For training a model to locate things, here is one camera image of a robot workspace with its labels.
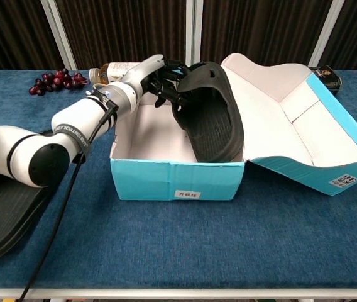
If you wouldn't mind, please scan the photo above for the white partition frame post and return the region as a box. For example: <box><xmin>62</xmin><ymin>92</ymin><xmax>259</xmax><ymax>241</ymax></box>
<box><xmin>185</xmin><ymin>0</ymin><xmax>204</xmax><ymax>65</ymax></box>
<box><xmin>309</xmin><ymin>0</ymin><xmax>346</xmax><ymax>67</ymax></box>
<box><xmin>39</xmin><ymin>0</ymin><xmax>78</xmax><ymax>70</ymax></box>

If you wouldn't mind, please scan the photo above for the black tin can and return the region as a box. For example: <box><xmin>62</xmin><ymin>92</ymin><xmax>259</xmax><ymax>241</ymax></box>
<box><xmin>309</xmin><ymin>65</ymin><xmax>343</xmax><ymax>95</ymax></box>

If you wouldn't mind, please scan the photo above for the tea bottle with white label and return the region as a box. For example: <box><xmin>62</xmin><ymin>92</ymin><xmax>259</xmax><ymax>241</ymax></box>
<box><xmin>89</xmin><ymin>61</ymin><xmax>141</xmax><ymax>86</ymax></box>

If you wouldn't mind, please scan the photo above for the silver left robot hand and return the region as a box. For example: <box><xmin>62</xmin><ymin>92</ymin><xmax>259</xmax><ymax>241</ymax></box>
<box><xmin>122</xmin><ymin>53</ymin><xmax>189</xmax><ymax>108</ymax></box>

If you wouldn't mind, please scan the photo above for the dark red grape bunch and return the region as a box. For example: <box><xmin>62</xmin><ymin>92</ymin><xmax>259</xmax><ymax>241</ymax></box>
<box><xmin>28</xmin><ymin>68</ymin><xmax>89</xmax><ymax>96</ymax></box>

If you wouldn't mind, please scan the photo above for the light blue shoe box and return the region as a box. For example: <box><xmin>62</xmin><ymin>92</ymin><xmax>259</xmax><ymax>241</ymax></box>
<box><xmin>109</xmin><ymin>52</ymin><xmax>357</xmax><ymax>206</ymax></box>

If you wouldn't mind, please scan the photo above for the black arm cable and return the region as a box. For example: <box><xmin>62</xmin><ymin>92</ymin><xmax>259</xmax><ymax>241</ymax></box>
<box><xmin>19</xmin><ymin>89</ymin><xmax>119</xmax><ymax>302</ymax></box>

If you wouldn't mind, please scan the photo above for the black slipper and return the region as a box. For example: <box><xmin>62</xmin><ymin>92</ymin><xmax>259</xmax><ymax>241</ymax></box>
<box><xmin>171</xmin><ymin>61</ymin><xmax>245</xmax><ymax>163</ymax></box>
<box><xmin>0</xmin><ymin>130</ymin><xmax>82</xmax><ymax>264</ymax></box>

